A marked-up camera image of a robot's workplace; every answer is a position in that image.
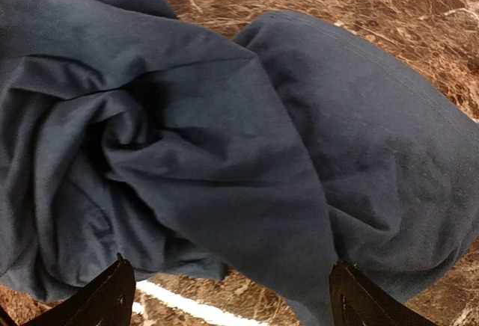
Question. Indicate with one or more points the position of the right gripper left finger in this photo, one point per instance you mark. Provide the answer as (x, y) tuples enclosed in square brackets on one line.
[(106, 300)]

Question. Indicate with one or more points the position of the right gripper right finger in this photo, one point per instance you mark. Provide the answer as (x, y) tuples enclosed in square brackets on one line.
[(357, 301)]

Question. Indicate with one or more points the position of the blue garment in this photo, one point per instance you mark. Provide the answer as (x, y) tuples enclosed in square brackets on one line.
[(127, 132)]

